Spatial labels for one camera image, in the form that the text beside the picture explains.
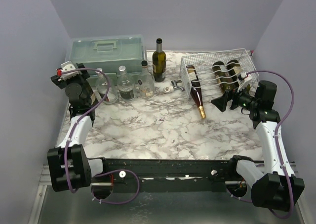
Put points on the dark green bottle black neck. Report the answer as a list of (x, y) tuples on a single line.
[(90, 93)]

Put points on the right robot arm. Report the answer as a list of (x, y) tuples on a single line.
[(277, 187)]

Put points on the olive bottle silver cap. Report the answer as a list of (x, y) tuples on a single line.
[(222, 77)]

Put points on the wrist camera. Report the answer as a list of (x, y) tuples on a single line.
[(244, 80), (68, 70)]

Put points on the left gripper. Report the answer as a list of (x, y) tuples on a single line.
[(62, 84)]

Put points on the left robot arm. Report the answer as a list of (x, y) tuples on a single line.
[(69, 167)]

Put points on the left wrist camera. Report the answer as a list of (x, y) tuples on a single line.
[(68, 70)]

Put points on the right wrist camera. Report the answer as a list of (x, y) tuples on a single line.
[(244, 80)]

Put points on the clear bottle dark label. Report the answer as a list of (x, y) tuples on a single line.
[(126, 85)]

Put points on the clear bottle red cap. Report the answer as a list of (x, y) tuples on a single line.
[(106, 88)]

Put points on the white wire wine rack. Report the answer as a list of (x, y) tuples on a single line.
[(203, 64)]

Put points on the green plastic toolbox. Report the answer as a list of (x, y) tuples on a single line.
[(109, 53)]

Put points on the dark green brown-label wine bottle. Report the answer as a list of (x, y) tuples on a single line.
[(159, 62)]

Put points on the white plastic pipe fitting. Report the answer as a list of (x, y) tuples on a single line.
[(168, 90)]

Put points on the red bottle gold foil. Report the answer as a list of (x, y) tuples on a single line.
[(195, 91)]

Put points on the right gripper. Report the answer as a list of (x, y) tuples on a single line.
[(233, 100)]

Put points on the clear glass wine bottle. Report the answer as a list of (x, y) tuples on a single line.
[(146, 81)]

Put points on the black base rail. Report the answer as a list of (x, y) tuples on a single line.
[(150, 175)]

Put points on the green bottle black cap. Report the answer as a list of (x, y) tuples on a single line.
[(233, 68)]

